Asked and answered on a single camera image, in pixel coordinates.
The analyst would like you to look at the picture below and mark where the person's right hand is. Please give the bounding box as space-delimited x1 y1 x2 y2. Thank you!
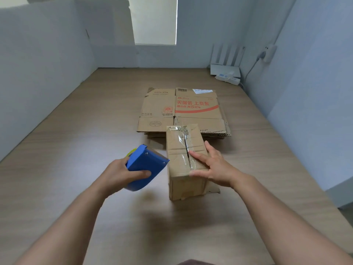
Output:
188 140 249 190

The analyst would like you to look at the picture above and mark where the person's left hand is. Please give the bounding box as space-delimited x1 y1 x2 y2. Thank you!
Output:
95 156 152 198

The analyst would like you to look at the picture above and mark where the blue tape dispenser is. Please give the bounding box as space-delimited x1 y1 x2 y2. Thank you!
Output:
124 144 170 192

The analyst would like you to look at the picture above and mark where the stack of cardboard boxes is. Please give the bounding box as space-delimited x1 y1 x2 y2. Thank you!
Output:
145 99 232 140

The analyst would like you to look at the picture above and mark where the small brown cardboard box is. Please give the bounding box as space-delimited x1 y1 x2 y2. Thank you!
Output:
165 123 221 202

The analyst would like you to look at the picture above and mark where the red-printed cardboard box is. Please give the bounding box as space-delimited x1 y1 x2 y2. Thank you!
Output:
136 87 227 133

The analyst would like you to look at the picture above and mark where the person's right forearm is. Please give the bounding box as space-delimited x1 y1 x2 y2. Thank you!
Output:
231 173 353 265

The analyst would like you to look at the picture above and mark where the person's left forearm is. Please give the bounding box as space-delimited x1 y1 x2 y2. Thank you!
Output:
14 184 107 265

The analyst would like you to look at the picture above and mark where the white power strip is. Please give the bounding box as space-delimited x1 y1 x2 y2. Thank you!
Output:
215 74 241 86

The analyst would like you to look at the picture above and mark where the white router with antennas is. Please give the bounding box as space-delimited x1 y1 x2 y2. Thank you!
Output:
210 43 246 78

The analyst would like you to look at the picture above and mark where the bright window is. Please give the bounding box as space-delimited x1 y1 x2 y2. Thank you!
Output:
128 0 178 46

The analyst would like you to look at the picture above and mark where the grey power cable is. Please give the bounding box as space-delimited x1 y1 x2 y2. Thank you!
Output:
242 51 267 90

